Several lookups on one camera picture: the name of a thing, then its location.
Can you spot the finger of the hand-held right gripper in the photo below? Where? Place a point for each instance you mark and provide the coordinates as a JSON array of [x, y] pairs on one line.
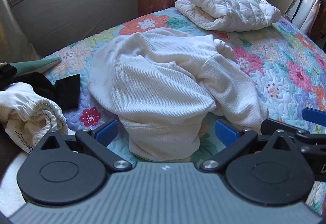
[[312, 143], [314, 113]]

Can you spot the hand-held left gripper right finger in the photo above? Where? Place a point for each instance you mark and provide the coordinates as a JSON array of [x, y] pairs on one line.
[[226, 132]]

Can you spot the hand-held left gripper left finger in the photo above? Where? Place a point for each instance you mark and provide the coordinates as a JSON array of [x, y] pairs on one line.
[[107, 132]]

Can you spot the white waffle knit sweater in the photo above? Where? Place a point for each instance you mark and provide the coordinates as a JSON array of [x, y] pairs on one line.
[[158, 86]]

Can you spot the black cloth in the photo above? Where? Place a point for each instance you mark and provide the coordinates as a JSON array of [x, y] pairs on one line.
[[66, 91]]

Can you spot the floral patchwork quilt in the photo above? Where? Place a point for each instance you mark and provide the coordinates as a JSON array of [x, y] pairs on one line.
[[280, 61]]

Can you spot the white gathered cloth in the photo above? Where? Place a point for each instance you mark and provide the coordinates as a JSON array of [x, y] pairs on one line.
[[28, 112]]

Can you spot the hanging brown garment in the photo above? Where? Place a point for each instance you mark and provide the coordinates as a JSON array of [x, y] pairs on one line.
[[319, 25]]

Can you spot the green cloth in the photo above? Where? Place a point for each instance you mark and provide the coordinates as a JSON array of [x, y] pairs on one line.
[[33, 66]]

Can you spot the hanging white garment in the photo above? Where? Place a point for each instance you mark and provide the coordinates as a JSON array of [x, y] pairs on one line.
[[307, 10]]

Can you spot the white quilted jacket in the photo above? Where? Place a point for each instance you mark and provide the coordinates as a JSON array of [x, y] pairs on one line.
[[229, 5]]

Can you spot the beige curtain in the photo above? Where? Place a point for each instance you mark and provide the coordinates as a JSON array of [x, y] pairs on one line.
[[10, 30]]

